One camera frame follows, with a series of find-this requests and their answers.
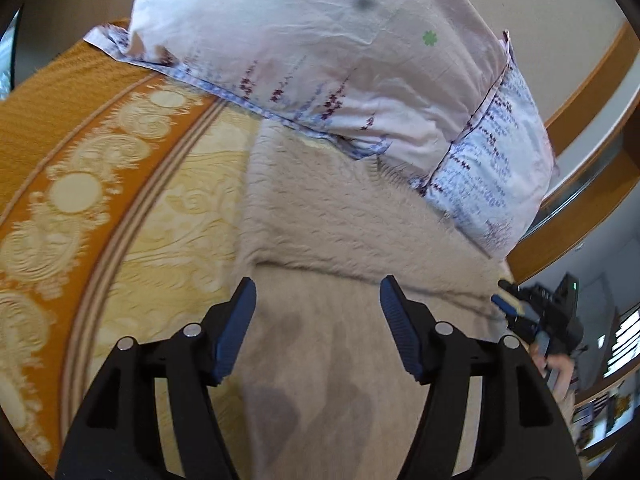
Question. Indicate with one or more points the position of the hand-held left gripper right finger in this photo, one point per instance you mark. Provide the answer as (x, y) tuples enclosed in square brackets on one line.
[(403, 332)]

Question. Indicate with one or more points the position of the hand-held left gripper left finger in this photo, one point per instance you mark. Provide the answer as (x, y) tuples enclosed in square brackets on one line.
[(231, 332)]

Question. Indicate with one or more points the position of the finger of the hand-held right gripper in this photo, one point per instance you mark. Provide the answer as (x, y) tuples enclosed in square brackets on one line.
[(507, 307), (510, 287)]

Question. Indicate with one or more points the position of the beige knitted blanket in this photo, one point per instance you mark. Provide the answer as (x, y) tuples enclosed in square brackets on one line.
[(350, 270)]

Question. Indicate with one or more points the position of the person's right hand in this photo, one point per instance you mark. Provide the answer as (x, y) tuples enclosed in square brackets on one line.
[(561, 370)]

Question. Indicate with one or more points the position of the wooden bookshelf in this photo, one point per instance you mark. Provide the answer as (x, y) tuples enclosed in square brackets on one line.
[(607, 385)]

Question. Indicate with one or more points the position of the orange patterned bedspread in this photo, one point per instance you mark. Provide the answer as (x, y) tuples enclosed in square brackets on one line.
[(115, 220)]

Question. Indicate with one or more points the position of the wooden headboard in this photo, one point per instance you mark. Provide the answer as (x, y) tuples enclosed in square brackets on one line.
[(585, 130)]

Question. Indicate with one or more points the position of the white floral pillow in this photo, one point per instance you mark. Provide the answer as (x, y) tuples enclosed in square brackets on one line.
[(350, 50)]

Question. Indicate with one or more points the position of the window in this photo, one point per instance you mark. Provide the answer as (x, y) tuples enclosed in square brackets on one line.
[(9, 55)]

